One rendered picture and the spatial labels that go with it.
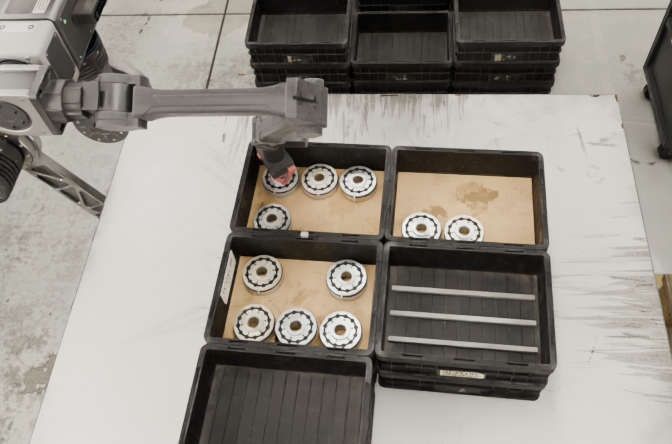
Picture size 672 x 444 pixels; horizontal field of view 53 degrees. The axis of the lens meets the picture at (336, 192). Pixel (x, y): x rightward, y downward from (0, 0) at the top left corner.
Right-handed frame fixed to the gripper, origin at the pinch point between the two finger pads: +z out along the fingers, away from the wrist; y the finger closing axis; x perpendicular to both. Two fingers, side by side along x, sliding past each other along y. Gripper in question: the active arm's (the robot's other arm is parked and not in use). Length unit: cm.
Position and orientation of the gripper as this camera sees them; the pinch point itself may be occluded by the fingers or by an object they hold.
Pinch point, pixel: (279, 174)
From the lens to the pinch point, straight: 190.7
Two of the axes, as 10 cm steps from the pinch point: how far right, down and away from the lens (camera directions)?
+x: -8.6, 4.6, -2.2
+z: 0.8, 5.5, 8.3
